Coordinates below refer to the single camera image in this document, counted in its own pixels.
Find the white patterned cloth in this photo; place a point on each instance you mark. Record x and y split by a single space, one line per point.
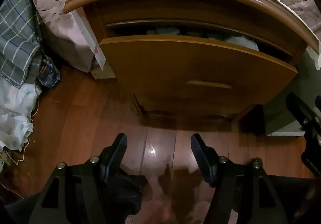
15 113

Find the wooden drawer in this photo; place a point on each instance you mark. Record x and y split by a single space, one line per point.
188 63

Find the floral pink bed sheet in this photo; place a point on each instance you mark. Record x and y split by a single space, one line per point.
62 33

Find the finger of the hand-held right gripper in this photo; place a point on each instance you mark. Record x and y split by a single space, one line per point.
299 108

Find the blue crumpled packet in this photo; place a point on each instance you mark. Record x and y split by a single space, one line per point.
49 76

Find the grey plaid cloth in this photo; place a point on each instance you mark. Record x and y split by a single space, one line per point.
15 38

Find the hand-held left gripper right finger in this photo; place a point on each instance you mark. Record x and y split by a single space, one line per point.
203 161

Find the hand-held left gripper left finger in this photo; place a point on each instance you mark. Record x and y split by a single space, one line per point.
114 161

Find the large white cloth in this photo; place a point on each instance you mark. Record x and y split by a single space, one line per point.
240 41

